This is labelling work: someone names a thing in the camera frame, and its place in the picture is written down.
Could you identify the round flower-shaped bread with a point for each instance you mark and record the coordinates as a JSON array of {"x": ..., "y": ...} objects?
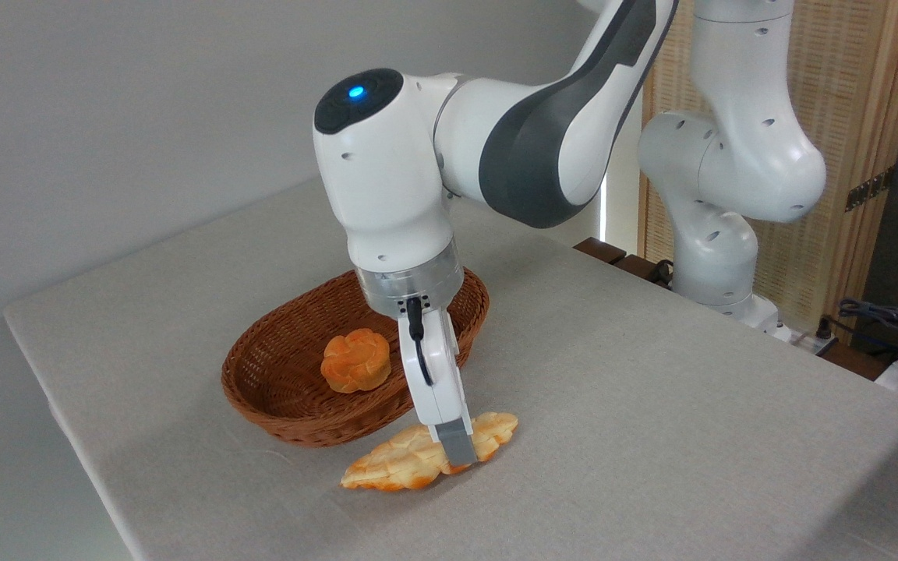
[{"x": 354, "y": 362}]

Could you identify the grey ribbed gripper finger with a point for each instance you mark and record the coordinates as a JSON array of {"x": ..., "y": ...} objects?
[{"x": 457, "y": 442}]

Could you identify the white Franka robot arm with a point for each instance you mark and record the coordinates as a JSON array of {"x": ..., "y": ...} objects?
[{"x": 387, "y": 195}]

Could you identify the wooden woven folding screen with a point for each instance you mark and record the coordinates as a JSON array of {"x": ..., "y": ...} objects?
[{"x": 846, "y": 93}]

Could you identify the brown wicker oval basket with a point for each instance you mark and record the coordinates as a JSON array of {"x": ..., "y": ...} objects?
[{"x": 277, "y": 405}]

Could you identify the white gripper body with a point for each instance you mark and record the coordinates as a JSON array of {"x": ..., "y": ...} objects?
[{"x": 437, "y": 366}]

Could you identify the grey tablecloth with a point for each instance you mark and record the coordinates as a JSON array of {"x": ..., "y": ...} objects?
[{"x": 652, "y": 428}]

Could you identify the dark metal screen hinge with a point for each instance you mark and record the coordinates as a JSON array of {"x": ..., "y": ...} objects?
[{"x": 868, "y": 189}]

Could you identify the dark brown wooden furniture edge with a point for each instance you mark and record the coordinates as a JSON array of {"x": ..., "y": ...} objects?
[{"x": 599, "y": 250}]

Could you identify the long leaf-shaped bread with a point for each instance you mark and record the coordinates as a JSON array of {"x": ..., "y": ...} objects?
[{"x": 387, "y": 463}]

